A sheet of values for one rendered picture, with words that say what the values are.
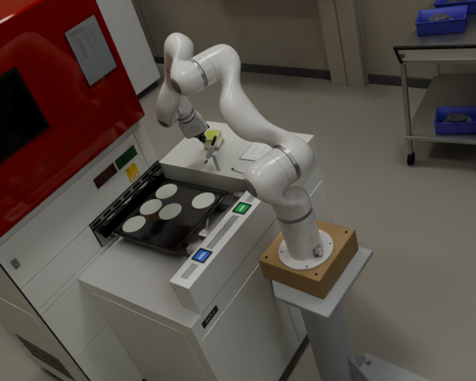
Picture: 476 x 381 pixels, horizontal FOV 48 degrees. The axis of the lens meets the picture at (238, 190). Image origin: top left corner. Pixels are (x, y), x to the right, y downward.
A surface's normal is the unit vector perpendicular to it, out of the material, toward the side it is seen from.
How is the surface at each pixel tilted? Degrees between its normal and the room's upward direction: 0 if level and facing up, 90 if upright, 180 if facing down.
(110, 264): 0
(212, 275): 90
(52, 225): 90
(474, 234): 0
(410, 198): 0
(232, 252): 90
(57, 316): 90
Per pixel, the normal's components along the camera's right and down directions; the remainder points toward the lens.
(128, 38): 0.76, 0.22
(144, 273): -0.26, -0.76
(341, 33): -0.58, 0.62
